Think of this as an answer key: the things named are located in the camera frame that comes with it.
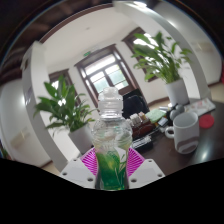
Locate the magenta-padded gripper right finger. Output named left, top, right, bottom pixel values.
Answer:
left=127, top=147, right=166, bottom=190

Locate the white wall radiator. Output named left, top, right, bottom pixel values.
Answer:
left=9, top=129, right=33, bottom=149

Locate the white mug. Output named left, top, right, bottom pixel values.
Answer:
left=164, top=111, right=201, bottom=155

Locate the brown-framed window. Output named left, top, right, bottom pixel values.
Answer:
left=121, top=26, right=161, bottom=83
left=48, top=68, right=75, bottom=101

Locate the potted plant in white pot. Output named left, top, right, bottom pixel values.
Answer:
left=33, top=75, right=99, bottom=155
left=130, top=31, right=194, bottom=107

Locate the clear green-label drink bottle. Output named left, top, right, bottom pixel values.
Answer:
left=91, top=86, right=134, bottom=192

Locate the flat black device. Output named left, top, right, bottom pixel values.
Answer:
left=131, top=135, right=154, bottom=151

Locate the green folded cloth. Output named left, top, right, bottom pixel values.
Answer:
left=145, top=109, right=167, bottom=124

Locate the brown wooden glazed double door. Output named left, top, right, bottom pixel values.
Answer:
left=73, top=44, right=141, bottom=108

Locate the flat round red coaster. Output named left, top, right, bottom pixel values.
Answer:
left=198, top=113, right=215, bottom=129

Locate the dark tray with small jars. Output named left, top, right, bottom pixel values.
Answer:
left=129, top=112, right=155, bottom=139

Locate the wall lamp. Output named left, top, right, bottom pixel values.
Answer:
left=133, top=1, right=148, bottom=8

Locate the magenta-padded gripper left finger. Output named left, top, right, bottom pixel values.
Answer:
left=59, top=147, right=100, bottom=190

